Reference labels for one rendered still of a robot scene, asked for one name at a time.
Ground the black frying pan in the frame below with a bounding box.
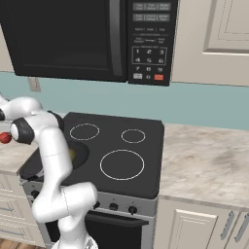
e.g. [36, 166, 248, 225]
[19, 139, 90, 187]

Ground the black hob with oven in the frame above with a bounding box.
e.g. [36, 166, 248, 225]
[18, 111, 165, 249]

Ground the black microwave oven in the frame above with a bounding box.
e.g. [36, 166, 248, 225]
[0, 0, 180, 88]

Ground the red vegetable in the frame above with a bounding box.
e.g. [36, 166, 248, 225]
[0, 130, 14, 145]

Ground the beige base cupboard door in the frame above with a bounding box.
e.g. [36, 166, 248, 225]
[152, 196, 233, 249]
[225, 210, 249, 249]

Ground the beige drawer front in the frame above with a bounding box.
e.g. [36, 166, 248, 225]
[0, 218, 47, 248]
[0, 173, 27, 198]
[0, 194, 37, 226]

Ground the black microwave door handle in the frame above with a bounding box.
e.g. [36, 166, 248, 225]
[108, 0, 126, 78]

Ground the black oven door handle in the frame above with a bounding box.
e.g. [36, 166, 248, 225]
[85, 211, 151, 229]

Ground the beige wall socket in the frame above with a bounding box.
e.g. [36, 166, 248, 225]
[26, 76, 42, 93]

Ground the beige wall cupboard door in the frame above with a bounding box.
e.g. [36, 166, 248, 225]
[170, 0, 249, 88]

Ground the beige wall cupboard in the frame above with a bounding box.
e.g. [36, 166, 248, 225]
[0, 24, 16, 73]

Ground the grey cupboard door handle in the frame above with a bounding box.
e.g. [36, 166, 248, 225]
[234, 212, 249, 243]
[220, 209, 235, 241]

